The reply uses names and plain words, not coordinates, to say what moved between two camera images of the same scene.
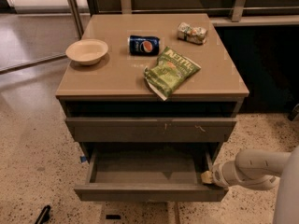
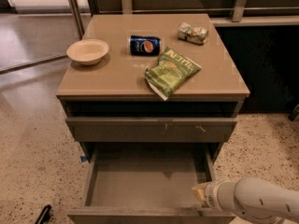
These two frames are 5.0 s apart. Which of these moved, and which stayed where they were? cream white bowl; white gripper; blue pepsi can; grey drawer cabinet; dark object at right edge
Moved: white gripper
Stayed: cream white bowl; grey drawer cabinet; blue pepsi can; dark object at right edge
